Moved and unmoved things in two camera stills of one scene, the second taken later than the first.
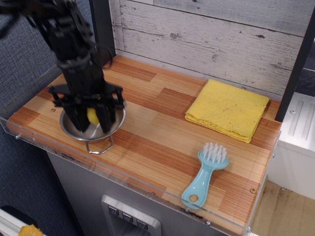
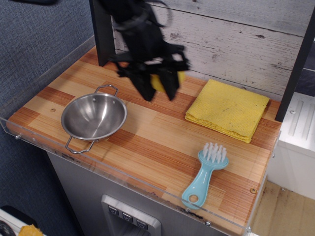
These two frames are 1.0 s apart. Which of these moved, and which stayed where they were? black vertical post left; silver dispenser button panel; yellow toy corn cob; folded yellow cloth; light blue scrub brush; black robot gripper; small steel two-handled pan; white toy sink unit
Moved: black robot gripper; small steel two-handled pan; yellow toy corn cob
Stayed: white toy sink unit; light blue scrub brush; black vertical post left; silver dispenser button panel; folded yellow cloth
